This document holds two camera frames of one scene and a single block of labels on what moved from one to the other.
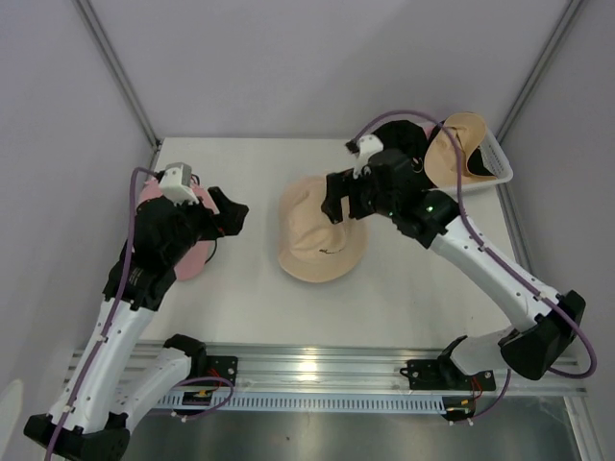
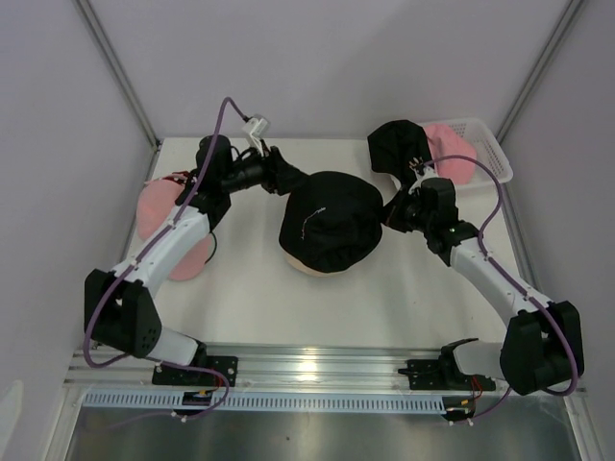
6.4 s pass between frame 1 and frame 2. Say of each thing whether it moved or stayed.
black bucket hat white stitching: moved
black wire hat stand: stayed
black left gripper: moved
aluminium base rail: stayed
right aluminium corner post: stayed
